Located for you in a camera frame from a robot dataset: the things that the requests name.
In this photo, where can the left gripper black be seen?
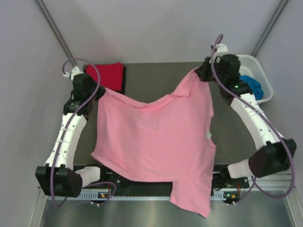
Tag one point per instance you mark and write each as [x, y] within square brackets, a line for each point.
[101, 91]

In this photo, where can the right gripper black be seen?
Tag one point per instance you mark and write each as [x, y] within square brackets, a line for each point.
[201, 71]

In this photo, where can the pink t shirt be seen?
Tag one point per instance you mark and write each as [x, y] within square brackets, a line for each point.
[167, 140]

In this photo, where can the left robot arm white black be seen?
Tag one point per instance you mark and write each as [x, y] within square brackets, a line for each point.
[57, 176]

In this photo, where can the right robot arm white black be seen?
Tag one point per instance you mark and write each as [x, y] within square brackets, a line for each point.
[244, 85]

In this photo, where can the folded red t shirt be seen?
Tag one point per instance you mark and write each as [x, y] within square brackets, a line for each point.
[111, 75]

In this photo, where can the white plastic basket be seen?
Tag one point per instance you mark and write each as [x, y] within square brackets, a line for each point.
[251, 67]

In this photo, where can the folded black t shirt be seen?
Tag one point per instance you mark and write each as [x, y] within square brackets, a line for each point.
[122, 90]

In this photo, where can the blue t shirt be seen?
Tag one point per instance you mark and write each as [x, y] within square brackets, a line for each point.
[254, 85]

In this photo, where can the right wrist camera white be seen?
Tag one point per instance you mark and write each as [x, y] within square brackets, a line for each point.
[220, 50]

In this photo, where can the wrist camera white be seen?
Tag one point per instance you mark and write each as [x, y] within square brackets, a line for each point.
[74, 72]
[220, 50]

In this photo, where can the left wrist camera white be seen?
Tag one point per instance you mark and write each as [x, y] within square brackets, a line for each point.
[74, 72]

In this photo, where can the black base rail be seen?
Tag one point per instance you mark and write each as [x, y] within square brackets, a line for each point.
[126, 187]

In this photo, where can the grey slotted cable duct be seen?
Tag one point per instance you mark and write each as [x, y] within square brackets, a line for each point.
[102, 196]

